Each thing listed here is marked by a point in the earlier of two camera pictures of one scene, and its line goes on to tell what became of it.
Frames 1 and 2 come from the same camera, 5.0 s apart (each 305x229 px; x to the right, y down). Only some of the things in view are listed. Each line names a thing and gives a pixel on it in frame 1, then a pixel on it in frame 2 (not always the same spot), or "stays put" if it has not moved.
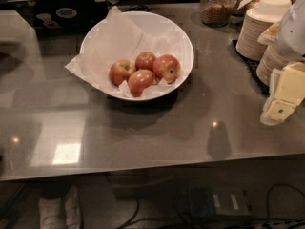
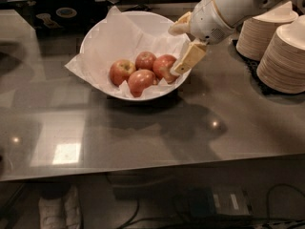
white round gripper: [293, 32] -> [208, 22]
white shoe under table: [61, 213] stays put
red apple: [167, 67] stays put
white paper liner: [113, 39] stays put
